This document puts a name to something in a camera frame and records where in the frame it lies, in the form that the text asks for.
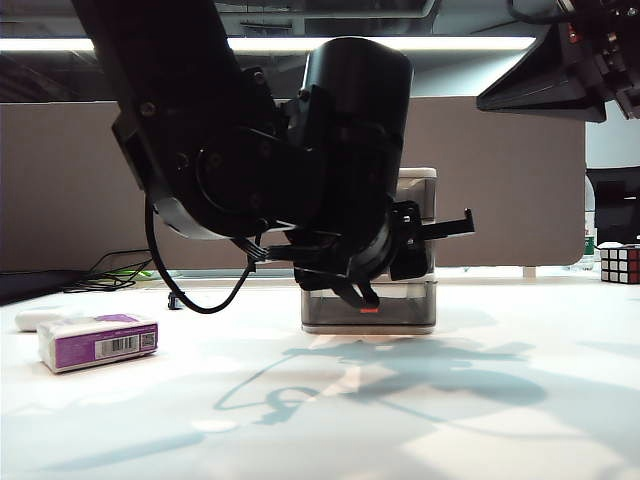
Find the black cable bundle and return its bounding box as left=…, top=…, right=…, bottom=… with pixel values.
left=63, top=249, right=154, bottom=295

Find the smoky drawer at cabinet base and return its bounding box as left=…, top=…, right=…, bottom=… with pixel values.
left=301, top=280, right=437, bottom=329

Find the black monitor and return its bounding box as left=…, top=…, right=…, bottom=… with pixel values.
left=585, top=167, right=640, bottom=247

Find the long ceiling light strip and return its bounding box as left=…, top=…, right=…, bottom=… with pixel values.
left=0, top=35, right=537, bottom=53

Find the smoky drawer under cabinet lid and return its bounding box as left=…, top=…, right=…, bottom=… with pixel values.
left=399, top=178, right=437, bottom=224

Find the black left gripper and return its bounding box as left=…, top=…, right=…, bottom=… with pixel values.
left=387, top=199, right=434, bottom=282

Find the white oblong plastic case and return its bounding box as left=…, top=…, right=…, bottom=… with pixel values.
left=14, top=308, right=66, bottom=333

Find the white mini drawer cabinet frame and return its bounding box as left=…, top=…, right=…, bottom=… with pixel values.
left=300, top=168, right=439, bottom=336

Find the brown desk partition panel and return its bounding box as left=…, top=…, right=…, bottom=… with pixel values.
left=0, top=97, right=587, bottom=274

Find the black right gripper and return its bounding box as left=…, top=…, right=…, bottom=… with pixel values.
left=476, top=0, right=640, bottom=124

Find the purple white napkin pack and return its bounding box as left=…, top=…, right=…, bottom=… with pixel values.
left=37, top=313, right=160, bottom=375

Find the black rubik's cube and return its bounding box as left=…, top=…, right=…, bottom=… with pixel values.
left=598, top=243, right=640, bottom=286

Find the clear plastic bottle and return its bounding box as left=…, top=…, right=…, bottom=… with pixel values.
left=582, top=177, right=600, bottom=261

